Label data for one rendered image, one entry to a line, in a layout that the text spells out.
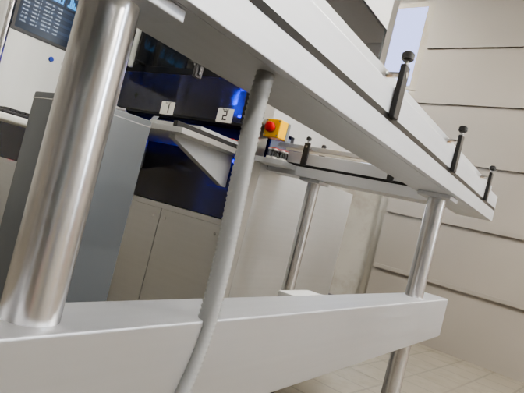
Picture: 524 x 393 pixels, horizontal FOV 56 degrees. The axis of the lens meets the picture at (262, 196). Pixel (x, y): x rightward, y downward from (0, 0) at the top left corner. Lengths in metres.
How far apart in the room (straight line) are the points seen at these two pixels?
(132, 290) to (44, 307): 1.85
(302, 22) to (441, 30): 3.81
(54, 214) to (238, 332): 0.30
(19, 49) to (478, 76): 3.10
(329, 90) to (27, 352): 0.45
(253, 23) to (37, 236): 0.28
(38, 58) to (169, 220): 0.94
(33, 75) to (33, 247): 2.07
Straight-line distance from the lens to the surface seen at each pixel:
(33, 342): 0.44
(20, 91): 2.46
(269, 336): 0.71
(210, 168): 1.90
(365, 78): 0.75
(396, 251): 4.01
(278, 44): 0.56
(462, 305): 3.83
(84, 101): 0.43
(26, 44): 2.48
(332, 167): 1.88
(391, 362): 1.47
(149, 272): 2.22
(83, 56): 0.44
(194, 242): 2.05
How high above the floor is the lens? 0.69
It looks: 1 degrees up
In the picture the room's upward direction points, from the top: 14 degrees clockwise
